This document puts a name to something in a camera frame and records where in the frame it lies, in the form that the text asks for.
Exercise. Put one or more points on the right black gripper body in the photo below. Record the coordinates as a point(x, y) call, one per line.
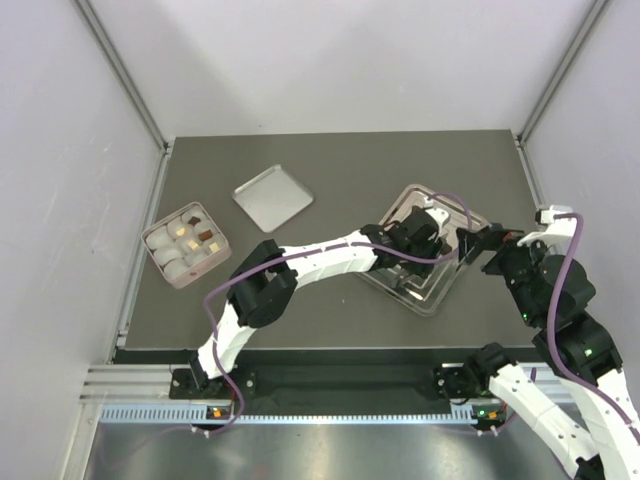
point(512, 257)

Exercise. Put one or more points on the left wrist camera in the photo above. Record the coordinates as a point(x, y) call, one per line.
point(440, 215)

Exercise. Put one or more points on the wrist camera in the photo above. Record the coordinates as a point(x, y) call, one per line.
point(555, 224)
point(440, 215)

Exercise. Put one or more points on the pink tin box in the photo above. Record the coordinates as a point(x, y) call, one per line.
point(183, 260)

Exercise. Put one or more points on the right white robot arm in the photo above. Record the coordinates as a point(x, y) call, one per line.
point(551, 291)

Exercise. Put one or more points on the metal tongs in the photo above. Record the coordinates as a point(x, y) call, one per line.
point(407, 280)

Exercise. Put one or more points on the aluminium cable duct rail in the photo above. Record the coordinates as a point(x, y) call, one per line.
point(201, 414)

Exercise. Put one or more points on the left aluminium frame post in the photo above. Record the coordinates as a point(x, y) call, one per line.
point(106, 45)

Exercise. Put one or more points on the aluminium frame post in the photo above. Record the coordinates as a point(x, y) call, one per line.
point(569, 55)
point(106, 45)

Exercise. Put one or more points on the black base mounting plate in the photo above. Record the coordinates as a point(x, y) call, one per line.
point(333, 380)

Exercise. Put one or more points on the right aluminium frame post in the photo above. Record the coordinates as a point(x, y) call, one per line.
point(569, 55)

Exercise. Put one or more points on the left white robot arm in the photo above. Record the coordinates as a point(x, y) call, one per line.
point(261, 288)

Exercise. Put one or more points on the large steel tray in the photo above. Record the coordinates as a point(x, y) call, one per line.
point(426, 300)

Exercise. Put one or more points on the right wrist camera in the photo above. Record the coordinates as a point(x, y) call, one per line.
point(555, 224)

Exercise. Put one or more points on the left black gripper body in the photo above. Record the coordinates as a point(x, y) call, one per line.
point(430, 248)

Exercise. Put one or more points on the silver tin lid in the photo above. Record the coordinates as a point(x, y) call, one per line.
point(272, 198)

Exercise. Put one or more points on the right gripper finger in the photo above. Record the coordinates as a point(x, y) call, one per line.
point(489, 237)
point(470, 251)

